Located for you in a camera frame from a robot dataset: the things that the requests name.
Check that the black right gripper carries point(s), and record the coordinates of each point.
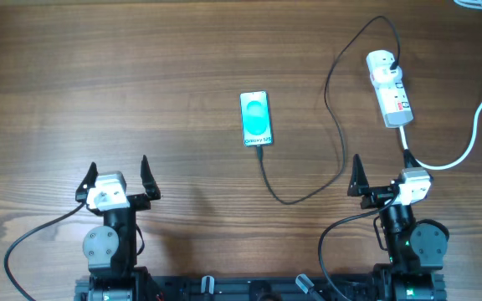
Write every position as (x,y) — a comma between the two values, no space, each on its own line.
(376,195)

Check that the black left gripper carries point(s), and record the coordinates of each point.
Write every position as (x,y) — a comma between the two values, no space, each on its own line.
(140,201)

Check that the blue screen Galaxy smartphone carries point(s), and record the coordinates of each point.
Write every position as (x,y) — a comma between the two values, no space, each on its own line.
(256,121)

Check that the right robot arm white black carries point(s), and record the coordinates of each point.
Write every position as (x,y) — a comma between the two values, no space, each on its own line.
(416,249)

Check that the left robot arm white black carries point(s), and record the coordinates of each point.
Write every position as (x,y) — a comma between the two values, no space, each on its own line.
(111,249)

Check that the white USB charger plug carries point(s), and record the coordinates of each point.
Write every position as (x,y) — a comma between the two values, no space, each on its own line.
(383,76)

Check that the white power strip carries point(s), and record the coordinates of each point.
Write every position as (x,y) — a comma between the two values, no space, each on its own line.
(393,101)

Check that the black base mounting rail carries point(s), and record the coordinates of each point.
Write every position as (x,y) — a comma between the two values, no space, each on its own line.
(367,287)

